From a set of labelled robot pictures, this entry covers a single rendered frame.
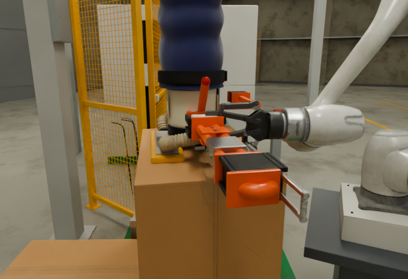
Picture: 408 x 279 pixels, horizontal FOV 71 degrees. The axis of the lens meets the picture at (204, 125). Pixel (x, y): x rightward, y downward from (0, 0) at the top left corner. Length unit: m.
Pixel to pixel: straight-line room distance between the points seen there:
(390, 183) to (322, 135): 0.45
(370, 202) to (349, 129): 0.47
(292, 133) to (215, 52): 0.35
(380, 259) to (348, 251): 0.09
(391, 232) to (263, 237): 0.47
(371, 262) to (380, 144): 0.38
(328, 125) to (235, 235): 0.38
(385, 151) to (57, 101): 1.87
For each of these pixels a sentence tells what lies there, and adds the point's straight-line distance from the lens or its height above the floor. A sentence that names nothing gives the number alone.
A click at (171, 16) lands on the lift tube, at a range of 0.91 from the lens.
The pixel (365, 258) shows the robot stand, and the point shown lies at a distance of 1.13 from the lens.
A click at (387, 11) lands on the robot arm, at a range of 1.00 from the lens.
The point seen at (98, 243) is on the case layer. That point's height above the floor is 0.54.
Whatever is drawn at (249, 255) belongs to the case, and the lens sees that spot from 0.88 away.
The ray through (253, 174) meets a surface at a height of 1.22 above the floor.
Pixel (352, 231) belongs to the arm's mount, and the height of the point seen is 0.79.
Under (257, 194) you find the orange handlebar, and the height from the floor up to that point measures 1.20.
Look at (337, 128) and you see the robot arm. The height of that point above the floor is 1.20.
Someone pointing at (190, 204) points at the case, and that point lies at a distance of 0.76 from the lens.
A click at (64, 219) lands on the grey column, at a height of 0.21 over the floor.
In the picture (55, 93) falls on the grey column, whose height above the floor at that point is 1.14.
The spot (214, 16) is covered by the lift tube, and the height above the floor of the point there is 1.49.
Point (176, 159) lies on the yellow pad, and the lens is 0.86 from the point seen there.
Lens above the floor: 1.37
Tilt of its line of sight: 13 degrees down
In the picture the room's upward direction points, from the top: straight up
